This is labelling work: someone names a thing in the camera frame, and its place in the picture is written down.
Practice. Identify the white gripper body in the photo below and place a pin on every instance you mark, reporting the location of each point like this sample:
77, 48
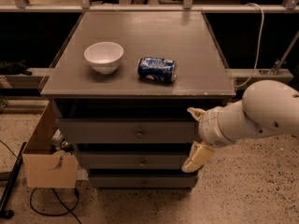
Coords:
209, 127

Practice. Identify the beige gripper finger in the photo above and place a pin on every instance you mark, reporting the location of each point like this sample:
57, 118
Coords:
196, 113
200, 154

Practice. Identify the grey top drawer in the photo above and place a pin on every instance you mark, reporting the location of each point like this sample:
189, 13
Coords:
120, 131

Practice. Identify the grey drawer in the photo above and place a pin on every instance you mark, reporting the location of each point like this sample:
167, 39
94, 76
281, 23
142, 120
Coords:
120, 131
144, 181
132, 160

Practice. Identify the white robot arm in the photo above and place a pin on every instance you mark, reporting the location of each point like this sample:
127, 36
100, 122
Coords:
267, 108

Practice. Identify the grey drawer cabinet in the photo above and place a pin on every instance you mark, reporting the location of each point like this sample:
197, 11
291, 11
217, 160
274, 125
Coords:
79, 92

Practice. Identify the grey bottom drawer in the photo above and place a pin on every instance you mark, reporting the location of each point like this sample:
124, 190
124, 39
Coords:
144, 181

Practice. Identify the grey middle drawer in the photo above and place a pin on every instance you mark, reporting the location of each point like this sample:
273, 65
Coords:
132, 160

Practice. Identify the blue soda can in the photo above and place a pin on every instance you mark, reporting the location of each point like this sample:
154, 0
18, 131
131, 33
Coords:
158, 69

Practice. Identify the white bowl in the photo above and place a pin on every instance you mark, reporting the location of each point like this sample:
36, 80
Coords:
104, 57

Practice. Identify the cardboard box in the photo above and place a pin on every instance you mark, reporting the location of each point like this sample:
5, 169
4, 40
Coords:
44, 167

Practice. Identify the black pole stand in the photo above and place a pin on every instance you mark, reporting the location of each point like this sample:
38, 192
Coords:
10, 179

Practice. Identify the metal frame rail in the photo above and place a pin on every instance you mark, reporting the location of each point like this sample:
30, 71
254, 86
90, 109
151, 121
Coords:
40, 75

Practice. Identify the black object on rail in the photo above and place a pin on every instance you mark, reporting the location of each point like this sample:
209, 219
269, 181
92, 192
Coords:
14, 68

